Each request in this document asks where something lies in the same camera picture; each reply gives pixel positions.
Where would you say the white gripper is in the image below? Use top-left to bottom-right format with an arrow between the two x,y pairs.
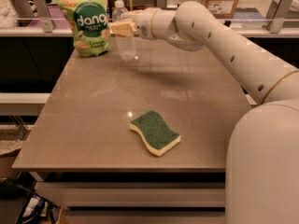
110,7 -> 161,40

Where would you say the clear plastic water bottle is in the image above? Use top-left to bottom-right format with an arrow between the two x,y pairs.
112,0 -> 136,61

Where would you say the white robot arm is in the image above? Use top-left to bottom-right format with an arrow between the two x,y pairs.
110,1 -> 299,224

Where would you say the green rice chip bag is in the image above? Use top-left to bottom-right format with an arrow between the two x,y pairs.
56,0 -> 111,57

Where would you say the green and yellow sponge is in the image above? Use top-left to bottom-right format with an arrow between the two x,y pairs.
130,110 -> 181,157

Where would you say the grey cabinet drawer front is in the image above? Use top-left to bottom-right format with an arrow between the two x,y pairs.
36,182 -> 225,208

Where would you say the metal railing post left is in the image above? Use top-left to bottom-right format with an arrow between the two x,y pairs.
33,0 -> 54,33

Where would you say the metal railing post right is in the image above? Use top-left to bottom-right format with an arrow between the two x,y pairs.
268,0 -> 292,34

